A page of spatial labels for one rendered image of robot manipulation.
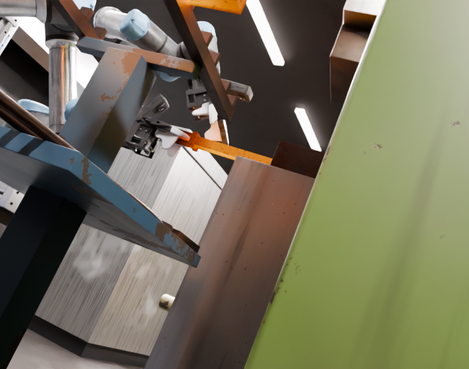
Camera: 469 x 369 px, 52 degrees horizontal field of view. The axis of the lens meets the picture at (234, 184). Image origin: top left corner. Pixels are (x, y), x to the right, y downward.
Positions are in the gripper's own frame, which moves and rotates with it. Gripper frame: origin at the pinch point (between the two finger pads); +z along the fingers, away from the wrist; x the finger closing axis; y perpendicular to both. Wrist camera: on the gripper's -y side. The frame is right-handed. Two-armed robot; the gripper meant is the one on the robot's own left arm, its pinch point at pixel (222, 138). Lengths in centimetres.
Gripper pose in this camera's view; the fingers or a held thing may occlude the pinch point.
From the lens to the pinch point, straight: 117.7
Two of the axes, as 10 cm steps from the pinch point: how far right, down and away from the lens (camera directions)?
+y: -9.7, 1.8, 1.4
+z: 1.1, 9.1, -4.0
